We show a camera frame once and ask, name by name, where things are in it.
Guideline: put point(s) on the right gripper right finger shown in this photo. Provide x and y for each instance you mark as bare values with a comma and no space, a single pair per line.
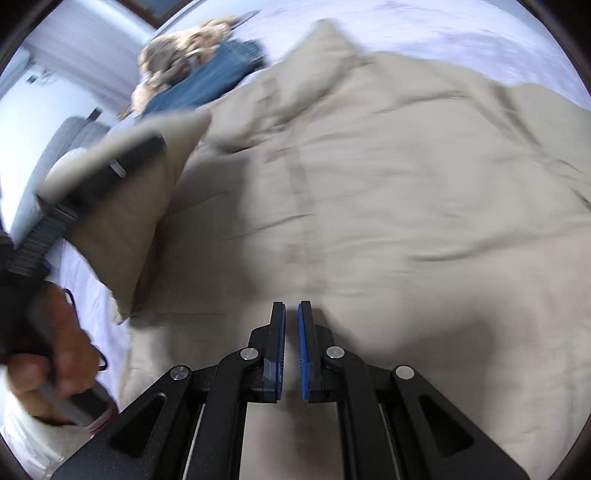
313,341

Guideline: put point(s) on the lavender fleece bed blanket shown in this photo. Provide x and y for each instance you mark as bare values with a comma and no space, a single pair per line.
415,32

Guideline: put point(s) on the beige puffer jacket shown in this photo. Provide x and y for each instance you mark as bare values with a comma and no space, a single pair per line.
351,221

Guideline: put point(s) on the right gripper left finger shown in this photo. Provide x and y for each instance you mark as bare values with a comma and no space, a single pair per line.
269,340

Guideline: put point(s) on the grey quilted headboard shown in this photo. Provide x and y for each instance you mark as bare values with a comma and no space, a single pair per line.
75,132

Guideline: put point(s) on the brown striped plush clothes pile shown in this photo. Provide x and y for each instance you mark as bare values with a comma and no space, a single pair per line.
170,58

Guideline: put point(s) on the folded blue jeans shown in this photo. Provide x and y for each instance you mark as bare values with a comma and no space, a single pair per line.
233,61

